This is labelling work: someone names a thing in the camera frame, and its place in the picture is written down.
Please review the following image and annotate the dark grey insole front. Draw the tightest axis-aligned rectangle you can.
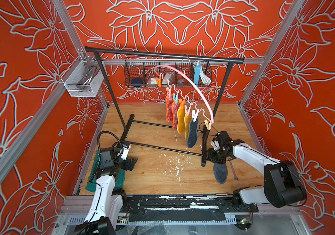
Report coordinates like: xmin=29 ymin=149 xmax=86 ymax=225
xmin=213 ymin=163 xmax=228 ymax=184

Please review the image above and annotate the dark grey insole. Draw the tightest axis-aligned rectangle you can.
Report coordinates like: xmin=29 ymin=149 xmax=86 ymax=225
xmin=186 ymin=118 xmax=200 ymax=148
xmin=213 ymin=163 xmax=228 ymax=184

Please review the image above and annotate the pink clip hanger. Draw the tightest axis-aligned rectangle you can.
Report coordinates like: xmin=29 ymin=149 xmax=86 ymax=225
xmin=153 ymin=64 xmax=215 ymax=130

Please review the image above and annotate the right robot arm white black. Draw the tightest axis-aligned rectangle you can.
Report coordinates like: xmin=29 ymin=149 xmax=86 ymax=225
xmin=206 ymin=131 xmax=307 ymax=208

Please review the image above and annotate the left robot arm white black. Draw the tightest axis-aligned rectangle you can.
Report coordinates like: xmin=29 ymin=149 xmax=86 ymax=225
xmin=73 ymin=144 xmax=137 ymax=235

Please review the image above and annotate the green plastic tool case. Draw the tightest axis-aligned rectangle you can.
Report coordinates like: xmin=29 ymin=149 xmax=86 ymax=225
xmin=85 ymin=150 xmax=126 ymax=193

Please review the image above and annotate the silver wrench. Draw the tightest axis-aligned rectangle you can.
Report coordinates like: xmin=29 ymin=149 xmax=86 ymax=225
xmin=229 ymin=160 xmax=239 ymax=181

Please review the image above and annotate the black metal clothes rack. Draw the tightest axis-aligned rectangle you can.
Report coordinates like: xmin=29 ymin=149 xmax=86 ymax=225
xmin=84 ymin=46 xmax=245 ymax=167

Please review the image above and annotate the yellow insole front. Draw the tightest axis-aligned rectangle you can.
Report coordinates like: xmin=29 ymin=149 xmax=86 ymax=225
xmin=184 ymin=113 xmax=192 ymax=140

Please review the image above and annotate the yellow insole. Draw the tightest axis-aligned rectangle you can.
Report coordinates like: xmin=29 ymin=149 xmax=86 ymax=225
xmin=177 ymin=106 xmax=186 ymax=134
xmin=184 ymin=113 xmax=192 ymax=140

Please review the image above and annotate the yellow insole rear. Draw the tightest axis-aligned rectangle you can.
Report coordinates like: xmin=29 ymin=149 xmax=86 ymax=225
xmin=177 ymin=106 xmax=186 ymax=134

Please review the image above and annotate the red insole front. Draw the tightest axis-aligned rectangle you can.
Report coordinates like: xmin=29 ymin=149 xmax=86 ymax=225
xmin=171 ymin=101 xmax=180 ymax=129

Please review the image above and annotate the red insole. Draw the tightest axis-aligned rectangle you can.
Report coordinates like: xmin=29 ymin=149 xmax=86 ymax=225
xmin=171 ymin=101 xmax=180 ymax=129
xmin=165 ymin=95 xmax=173 ymax=122

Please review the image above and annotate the red insole rear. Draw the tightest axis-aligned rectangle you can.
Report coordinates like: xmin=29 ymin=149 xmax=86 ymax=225
xmin=165 ymin=95 xmax=173 ymax=122

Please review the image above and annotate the dark blue round item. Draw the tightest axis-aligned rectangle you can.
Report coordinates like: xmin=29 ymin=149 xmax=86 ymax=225
xmin=131 ymin=77 xmax=143 ymax=87

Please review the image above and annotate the light blue box in basket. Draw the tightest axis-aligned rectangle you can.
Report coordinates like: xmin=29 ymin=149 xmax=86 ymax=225
xmin=193 ymin=61 xmax=201 ymax=84

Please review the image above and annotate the grey item in basket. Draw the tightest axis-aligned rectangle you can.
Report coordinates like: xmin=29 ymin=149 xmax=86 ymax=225
xmin=162 ymin=72 xmax=174 ymax=87

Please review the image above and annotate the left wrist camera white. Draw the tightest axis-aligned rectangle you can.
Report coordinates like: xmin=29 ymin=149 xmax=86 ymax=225
xmin=121 ymin=143 xmax=132 ymax=161

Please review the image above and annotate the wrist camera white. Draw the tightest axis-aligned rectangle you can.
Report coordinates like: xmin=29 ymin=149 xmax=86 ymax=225
xmin=211 ymin=140 xmax=220 ymax=151
xmin=121 ymin=143 xmax=132 ymax=161

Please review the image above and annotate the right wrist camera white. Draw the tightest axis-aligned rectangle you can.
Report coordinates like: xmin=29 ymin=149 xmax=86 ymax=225
xmin=211 ymin=140 xmax=220 ymax=151

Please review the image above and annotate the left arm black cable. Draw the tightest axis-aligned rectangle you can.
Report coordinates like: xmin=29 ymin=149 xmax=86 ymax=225
xmin=96 ymin=130 xmax=124 ymax=153

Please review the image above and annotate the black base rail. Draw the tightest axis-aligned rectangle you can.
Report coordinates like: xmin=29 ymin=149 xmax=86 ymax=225
xmin=119 ymin=194 xmax=259 ymax=224

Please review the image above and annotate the white cable in basket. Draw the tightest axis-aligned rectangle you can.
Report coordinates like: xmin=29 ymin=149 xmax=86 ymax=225
xmin=199 ymin=70 xmax=212 ymax=85

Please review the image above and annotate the black wire wall basket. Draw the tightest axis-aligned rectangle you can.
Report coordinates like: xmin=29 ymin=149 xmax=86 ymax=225
xmin=124 ymin=60 xmax=212 ymax=88

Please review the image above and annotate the white mesh wall basket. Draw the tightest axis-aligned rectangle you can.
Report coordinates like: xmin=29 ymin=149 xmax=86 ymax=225
xmin=61 ymin=56 xmax=104 ymax=99

